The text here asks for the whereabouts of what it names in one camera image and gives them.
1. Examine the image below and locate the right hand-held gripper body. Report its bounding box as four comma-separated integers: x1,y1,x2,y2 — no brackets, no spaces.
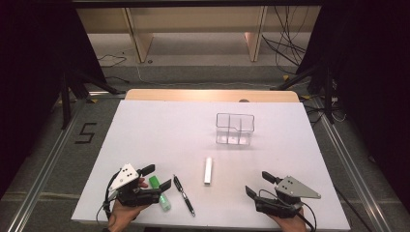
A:
253,175,322,219

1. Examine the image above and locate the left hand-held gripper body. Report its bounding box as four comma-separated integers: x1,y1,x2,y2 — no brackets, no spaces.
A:
107,162,162,208

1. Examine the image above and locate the green highlighter marker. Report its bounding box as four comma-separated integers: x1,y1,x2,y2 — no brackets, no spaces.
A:
148,175,172,213

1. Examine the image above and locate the black pen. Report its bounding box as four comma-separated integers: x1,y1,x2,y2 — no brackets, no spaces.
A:
172,174,196,218

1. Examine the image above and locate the clear plastic organizer box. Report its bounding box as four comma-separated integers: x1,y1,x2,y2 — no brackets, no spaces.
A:
215,112,255,147

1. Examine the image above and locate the person's right hand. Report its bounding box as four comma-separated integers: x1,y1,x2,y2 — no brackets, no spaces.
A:
269,207,308,232

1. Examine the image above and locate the person's left hand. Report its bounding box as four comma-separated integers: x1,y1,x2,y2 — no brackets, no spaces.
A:
107,177,151,232

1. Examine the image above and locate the white board sheet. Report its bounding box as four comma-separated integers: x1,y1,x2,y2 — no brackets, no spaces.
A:
71,100,351,231

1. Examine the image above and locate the light wooden table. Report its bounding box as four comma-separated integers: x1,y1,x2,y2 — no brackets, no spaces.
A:
125,89,300,103

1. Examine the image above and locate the black tripod stand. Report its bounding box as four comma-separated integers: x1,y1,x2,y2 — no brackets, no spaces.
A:
60,70,127,130
270,64,337,125

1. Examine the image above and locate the wooden desk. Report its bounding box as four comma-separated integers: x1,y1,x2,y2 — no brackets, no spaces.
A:
76,6,322,64

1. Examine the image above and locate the black curtain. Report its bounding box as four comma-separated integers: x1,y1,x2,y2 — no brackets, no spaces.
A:
296,0,410,214
0,0,107,201

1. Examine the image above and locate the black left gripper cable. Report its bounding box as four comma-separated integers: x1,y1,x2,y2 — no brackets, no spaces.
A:
96,172,121,223

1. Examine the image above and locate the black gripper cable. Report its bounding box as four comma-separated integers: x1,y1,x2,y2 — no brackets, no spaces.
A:
259,188,318,232
96,172,121,223

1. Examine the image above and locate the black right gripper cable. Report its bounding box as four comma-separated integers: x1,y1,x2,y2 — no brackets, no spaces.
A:
259,188,318,232

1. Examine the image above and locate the aluminium floor rail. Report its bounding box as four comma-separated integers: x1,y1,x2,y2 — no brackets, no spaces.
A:
312,96,392,232
6,96,83,232

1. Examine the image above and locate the thin black floor cable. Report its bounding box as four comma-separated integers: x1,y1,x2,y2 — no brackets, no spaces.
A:
97,53,128,69

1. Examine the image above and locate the bundle of black cables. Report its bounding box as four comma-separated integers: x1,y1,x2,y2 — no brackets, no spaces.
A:
261,6,310,75

